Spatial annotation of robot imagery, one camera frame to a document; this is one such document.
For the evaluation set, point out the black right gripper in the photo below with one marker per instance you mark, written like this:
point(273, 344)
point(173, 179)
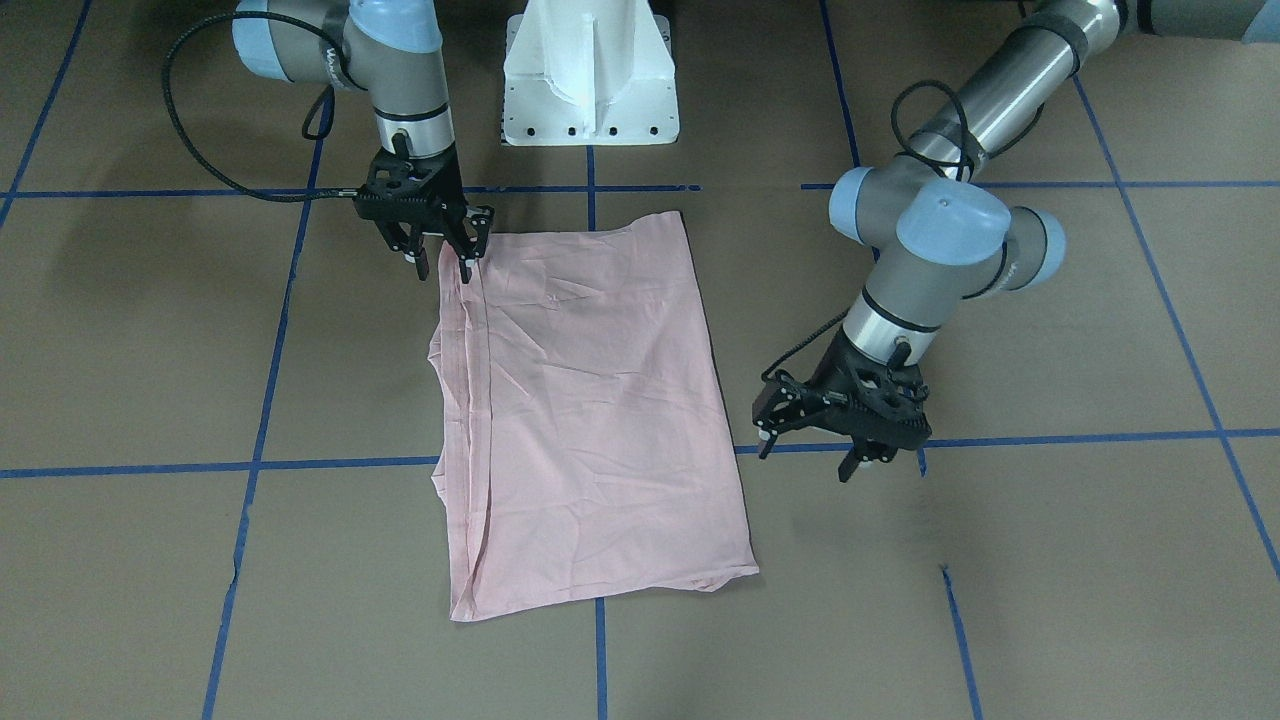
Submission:
point(449, 186)

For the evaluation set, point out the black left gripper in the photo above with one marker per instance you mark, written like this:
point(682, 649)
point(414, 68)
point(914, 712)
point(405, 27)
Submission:
point(830, 372)

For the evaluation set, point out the pink Snoopy t-shirt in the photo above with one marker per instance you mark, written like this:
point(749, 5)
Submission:
point(586, 446)

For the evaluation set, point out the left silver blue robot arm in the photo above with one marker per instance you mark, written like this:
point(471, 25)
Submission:
point(940, 238)

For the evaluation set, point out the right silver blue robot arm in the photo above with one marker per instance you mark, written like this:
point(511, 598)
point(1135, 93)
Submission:
point(392, 50)

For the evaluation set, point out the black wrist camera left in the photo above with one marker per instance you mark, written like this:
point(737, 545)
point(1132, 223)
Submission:
point(882, 407)

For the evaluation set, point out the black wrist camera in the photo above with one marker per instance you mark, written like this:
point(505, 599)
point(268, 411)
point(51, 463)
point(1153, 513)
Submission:
point(398, 190)
point(882, 407)

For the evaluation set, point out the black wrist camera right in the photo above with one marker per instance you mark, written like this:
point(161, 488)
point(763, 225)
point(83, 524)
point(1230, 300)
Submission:
point(398, 190)

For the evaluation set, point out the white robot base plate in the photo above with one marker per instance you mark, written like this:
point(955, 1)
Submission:
point(582, 73)

